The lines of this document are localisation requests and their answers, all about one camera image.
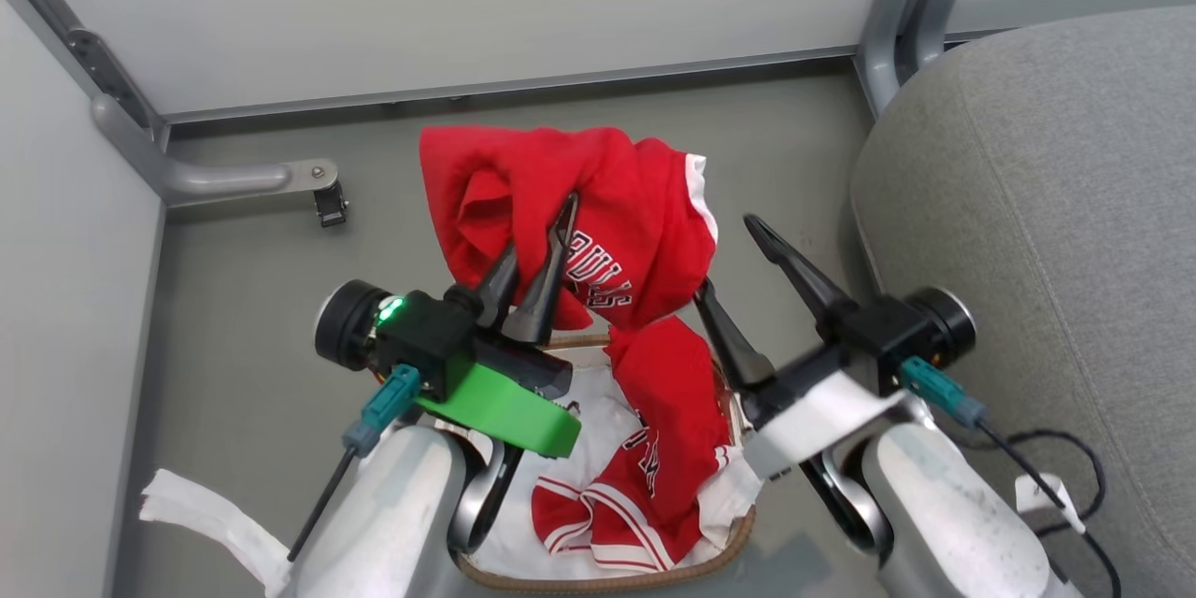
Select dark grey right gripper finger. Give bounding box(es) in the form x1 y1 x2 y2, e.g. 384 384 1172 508
693 278 778 393
743 214 859 339

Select black green-banded left gripper body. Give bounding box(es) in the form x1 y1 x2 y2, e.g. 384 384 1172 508
313 278 582 459

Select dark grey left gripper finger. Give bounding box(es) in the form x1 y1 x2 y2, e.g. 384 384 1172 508
453 245 521 331
503 192 581 347

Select black white-banded right gripper body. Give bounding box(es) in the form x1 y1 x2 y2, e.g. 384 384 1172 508
743 288 977 479

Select red white striped shorts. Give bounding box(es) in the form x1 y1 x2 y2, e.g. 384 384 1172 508
531 316 734 573

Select white cloth basket liner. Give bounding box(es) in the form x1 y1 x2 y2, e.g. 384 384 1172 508
463 364 762 580

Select white brown-rimmed laundry basket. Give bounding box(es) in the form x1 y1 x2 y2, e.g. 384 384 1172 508
439 332 758 592

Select small black caster wheel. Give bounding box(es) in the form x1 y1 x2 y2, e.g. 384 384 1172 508
313 182 349 228

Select grey fabric sofa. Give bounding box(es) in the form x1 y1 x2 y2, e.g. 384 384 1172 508
848 5 1196 598

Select white paper strip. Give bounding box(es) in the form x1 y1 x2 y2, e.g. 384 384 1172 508
140 467 292 598

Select right arm teal-plug black cable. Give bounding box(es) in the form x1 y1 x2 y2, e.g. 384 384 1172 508
899 357 1124 598

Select arm teal-plug black cable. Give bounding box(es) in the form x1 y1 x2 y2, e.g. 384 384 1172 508
286 364 421 563
899 357 1124 598

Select left arm teal-plug black cable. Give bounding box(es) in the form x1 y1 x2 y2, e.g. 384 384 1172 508
286 364 421 563

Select grey partition base rail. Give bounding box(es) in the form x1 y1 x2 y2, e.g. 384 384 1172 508
164 45 862 124

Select white cable label tag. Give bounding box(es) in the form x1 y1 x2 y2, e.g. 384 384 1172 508
1014 472 1087 535

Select grey partition foot bracket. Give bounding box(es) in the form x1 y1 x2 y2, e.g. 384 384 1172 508
91 93 339 206

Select dark grey partition corner post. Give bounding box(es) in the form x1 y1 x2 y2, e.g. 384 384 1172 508
0 0 171 149

